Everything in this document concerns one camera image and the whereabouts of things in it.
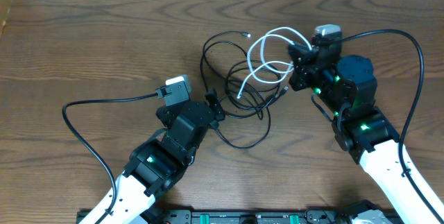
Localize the camera cable black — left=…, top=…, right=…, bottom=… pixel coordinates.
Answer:
left=62, top=93, right=157, bottom=224
left=339, top=29, right=443, bottom=223

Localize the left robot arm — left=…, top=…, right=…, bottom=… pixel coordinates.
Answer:
left=82, top=84, right=225, bottom=223

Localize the left camera cable black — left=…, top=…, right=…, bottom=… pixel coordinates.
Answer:
left=62, top=93, right=157, bottom=224

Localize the black usb cable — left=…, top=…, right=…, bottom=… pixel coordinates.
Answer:
left=223, top=60, right=289, bottom=119

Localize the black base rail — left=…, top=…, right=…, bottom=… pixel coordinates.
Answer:
left=76, top=199, right=400, bottom=224

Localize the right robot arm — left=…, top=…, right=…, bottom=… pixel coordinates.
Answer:
left=289, top=44, right=443, bottom=223

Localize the right camera cable black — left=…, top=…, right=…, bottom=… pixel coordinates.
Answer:
left=339, top=29, right=443, bottom=223

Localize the white usb cable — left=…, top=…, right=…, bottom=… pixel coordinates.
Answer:
left=236, top=26, right=313, bottom=99

